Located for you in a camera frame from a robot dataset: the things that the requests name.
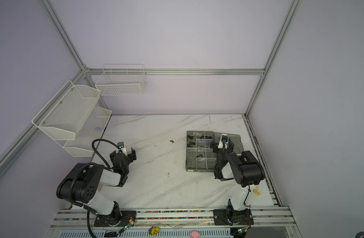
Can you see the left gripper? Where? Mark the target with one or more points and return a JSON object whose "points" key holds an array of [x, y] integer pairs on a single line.
{"points": [[111, 155]]}

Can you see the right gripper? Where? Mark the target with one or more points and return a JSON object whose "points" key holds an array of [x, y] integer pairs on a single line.
{"points": [[230, 149]]}

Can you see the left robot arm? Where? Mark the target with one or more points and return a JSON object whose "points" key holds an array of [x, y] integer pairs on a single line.
{"points": [[80, 186]]}

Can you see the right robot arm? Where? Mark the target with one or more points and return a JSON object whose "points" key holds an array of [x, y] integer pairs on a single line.
{"points": [[247, 172]]}

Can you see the grey plastic organizer box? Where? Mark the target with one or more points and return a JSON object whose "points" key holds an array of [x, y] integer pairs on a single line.
{"points": [[201, 151]]}

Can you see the yellow toy figure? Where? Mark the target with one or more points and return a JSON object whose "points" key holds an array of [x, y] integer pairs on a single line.
{"points": [[256, 191]]}

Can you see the upper white mesh shelf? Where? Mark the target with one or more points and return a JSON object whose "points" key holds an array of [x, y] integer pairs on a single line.
{"points": [[63, 117]]}

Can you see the yellow small object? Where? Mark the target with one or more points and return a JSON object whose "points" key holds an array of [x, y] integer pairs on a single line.
{"points": [[153, 230]]}

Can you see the pink small object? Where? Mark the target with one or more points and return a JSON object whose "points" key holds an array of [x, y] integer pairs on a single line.
{"points": [[194, 234]]}

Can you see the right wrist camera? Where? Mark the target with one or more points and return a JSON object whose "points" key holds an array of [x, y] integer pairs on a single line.
{"points": [[223, 144]]}

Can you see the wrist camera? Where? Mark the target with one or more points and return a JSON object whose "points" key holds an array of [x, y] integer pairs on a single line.
{"points": [[223, 144], [121, 148]]}

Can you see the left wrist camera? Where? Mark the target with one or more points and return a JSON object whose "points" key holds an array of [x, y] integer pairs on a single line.
{"points": [[121, 148]]}

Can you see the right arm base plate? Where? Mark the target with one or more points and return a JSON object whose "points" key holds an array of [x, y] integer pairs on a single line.
{"points": [[224, 217]]}

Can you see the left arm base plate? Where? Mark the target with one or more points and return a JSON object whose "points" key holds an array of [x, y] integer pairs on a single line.
{"points": [[120, 220]]}

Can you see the white wire basket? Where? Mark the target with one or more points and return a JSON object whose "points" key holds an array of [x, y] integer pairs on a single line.
{"points": [[122, 80]]}

